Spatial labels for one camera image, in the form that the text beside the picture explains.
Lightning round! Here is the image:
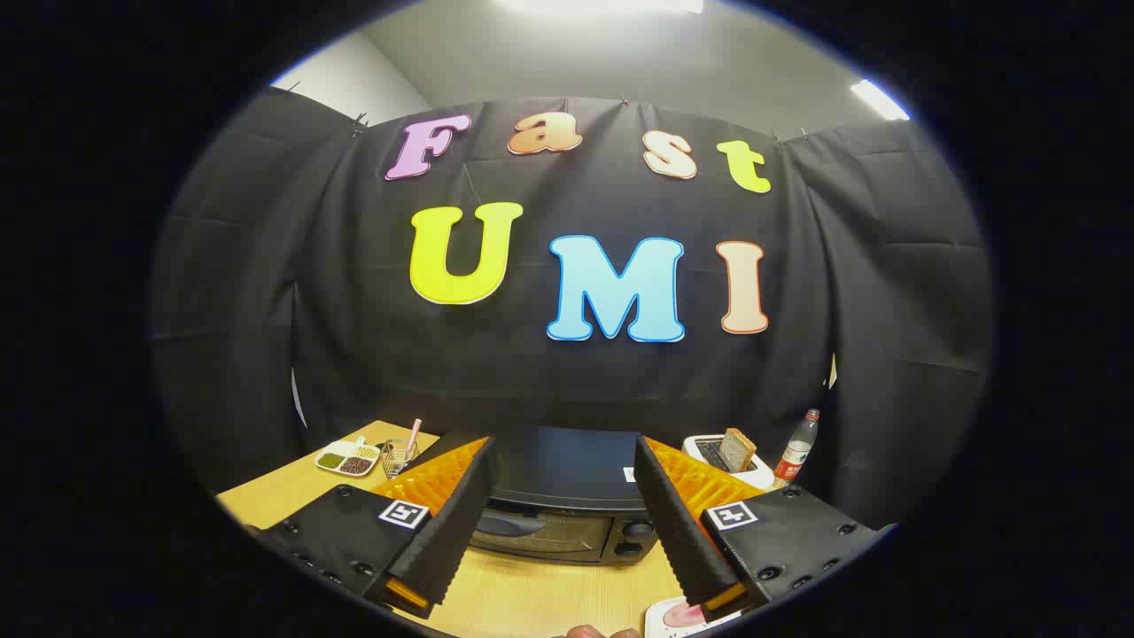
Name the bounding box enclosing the brown bread slice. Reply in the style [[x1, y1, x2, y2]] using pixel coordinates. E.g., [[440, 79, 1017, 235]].
[[719, 428, 757, 473]]

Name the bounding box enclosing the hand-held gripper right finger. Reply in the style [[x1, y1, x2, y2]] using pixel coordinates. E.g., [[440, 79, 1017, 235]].
[[633, 434, 896, 626]]

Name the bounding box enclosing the white toaster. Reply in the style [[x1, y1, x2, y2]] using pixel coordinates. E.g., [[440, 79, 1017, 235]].
[[682, 432, 777, 491]]

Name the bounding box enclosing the white square plate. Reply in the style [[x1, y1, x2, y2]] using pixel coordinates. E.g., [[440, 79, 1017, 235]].
[[644, 595, 745, 635]]

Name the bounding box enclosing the ceiling light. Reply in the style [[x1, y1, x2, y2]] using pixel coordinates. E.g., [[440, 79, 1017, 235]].
[[494, 0, 706, 15]]

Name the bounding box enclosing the wire mesh basket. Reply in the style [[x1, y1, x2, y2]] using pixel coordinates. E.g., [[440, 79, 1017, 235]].
[[381, 439, 422, 479]]

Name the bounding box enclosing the black toaster oven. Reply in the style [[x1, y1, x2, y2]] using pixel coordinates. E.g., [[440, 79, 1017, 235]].
[[439, 425, 662, 565]]

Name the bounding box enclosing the clear bottle with red label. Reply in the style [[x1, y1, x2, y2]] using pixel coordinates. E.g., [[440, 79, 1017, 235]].
[[775, 408, 820, 482]]

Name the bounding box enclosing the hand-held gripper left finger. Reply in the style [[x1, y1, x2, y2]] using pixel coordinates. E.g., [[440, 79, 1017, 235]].
[[244, 434, 499, 621]]

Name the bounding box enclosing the white divided dish of beans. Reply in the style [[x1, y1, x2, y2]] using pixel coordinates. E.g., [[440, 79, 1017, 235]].
[[315, 437, 382, 478]]

